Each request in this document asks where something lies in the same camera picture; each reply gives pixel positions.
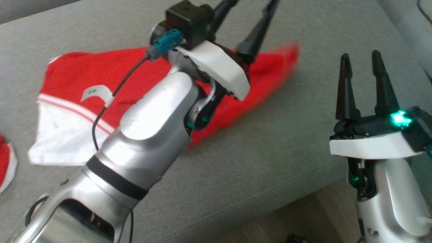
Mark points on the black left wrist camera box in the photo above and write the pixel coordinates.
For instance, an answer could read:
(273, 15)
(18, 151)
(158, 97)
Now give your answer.
(185, 17)

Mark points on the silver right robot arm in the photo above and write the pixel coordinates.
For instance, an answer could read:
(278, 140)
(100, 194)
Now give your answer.
(398, 202)

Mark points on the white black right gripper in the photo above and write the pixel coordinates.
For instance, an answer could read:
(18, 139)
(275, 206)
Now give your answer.
(368, 145)

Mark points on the red basketball jersey white sleeves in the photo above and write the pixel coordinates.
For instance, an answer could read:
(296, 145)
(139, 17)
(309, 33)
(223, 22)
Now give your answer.
(84, 71)

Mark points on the grey upholstered sofa panel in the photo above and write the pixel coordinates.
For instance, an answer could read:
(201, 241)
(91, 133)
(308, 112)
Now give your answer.
(405, 27)

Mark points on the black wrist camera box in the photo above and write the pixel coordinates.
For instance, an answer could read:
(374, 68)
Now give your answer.
(185, 17)
(420, 131)

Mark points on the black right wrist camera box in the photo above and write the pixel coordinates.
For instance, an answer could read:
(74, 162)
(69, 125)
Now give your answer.
(420, 131)

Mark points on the red mesh shorts white trim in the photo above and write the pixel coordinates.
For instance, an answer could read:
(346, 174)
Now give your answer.
(5, 162)

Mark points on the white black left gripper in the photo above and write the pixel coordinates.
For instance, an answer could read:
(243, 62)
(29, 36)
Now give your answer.
(222, 67)

